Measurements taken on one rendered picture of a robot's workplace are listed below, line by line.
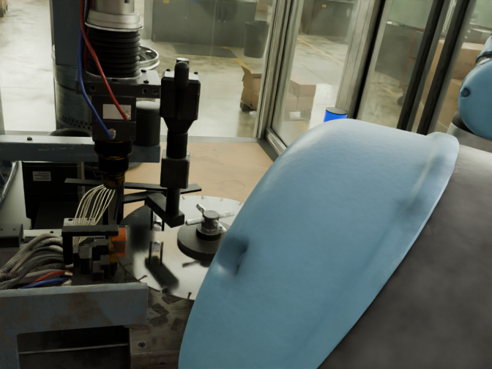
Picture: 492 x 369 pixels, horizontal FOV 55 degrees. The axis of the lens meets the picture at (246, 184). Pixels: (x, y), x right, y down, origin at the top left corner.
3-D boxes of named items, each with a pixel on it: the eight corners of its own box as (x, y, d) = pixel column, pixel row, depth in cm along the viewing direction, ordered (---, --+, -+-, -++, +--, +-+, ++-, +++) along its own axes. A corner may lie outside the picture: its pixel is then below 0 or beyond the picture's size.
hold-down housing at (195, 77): (191, 180, 78) (201, 57, 69) (191, 194, 74) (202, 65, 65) (157, 178, 77) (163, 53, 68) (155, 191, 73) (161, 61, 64)
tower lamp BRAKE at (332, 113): (339, 121, 99) (342, 107, 98) (348, 128, 95) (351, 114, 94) (319, 120, 98) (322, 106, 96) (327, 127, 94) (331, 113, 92)
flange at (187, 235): (165, 233, 85) (165, 221, 84) (214, 217, 92) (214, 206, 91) (201, 265, 78) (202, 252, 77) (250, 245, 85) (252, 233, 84)
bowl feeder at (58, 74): (151, 143, 172) (155, 43, 156) (158, 182, 146) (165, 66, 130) (61, 141, 163) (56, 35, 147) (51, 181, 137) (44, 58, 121)
